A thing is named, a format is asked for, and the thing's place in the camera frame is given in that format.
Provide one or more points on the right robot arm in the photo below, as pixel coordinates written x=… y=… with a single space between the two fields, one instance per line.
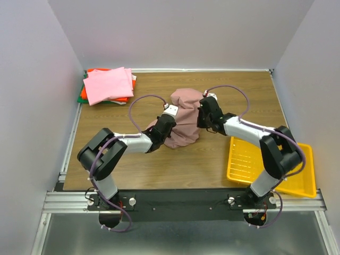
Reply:
x=282 y=157

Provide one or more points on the dusty pink graphic t-shirt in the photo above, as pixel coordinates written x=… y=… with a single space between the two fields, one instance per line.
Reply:
x=186 y=131

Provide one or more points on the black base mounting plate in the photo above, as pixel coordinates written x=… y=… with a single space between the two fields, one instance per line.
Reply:
x=179 y=205

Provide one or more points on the folded orange t-shirt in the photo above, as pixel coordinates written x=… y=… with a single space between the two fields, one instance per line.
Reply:
x=87 y=94

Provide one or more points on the folded pink t-shirt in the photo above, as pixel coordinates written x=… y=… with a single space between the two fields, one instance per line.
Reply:
x=109 y=85

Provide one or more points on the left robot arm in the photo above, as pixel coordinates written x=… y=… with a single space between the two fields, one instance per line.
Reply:
x=103 y=152

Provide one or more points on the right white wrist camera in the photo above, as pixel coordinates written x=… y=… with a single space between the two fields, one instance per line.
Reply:
x=209 y=94

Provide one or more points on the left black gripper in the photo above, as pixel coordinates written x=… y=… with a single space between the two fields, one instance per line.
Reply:
x=167 y=125

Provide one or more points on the yellow plastic tray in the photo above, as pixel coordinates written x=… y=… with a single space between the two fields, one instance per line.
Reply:
x=245 y=164

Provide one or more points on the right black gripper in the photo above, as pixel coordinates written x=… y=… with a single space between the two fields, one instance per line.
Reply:
x=203 y=114

